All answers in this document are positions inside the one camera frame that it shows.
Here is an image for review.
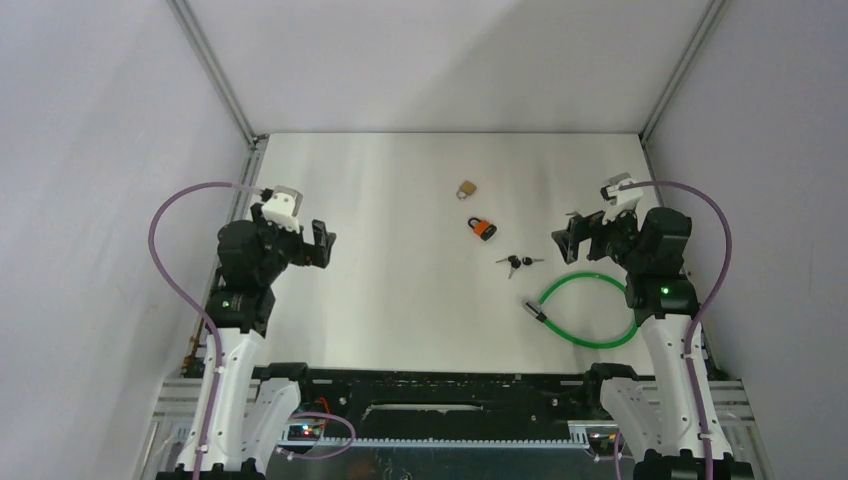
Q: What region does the green cable lock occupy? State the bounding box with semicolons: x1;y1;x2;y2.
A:
522;271;638;350

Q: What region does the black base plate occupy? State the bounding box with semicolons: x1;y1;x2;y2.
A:
254;362;637;444

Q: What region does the right aluminium frame rail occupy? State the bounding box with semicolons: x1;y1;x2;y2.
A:
639;1;732;334

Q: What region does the small brass padlock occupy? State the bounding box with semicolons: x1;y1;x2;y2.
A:
456;180;478;200

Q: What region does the left aluminium frame rail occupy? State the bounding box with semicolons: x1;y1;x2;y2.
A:
166;0;270;372

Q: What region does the orange black padlock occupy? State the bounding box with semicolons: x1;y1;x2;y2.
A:
467;217;497;241

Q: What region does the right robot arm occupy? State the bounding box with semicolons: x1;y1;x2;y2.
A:
551;207;754;479

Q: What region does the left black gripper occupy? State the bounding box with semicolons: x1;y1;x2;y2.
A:
251;203;335;284

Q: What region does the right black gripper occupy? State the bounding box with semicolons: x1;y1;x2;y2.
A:
551;199;648;272

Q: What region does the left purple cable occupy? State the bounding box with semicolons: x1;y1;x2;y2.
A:
147;182;358;480

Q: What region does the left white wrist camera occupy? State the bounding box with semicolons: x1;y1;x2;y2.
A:
261;185;303;233

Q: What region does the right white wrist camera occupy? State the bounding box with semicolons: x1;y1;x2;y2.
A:
600;172;643;225

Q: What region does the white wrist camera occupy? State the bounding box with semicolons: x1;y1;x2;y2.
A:
261;185;303;233
600;172;643;225

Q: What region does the black-headed key bunch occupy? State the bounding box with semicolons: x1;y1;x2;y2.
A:
496;255;544;279

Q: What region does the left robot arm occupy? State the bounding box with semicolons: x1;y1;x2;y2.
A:
156;203;337;479

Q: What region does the aluminium frame rail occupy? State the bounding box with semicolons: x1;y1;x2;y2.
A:
639;1;732;334
166;0;270;372

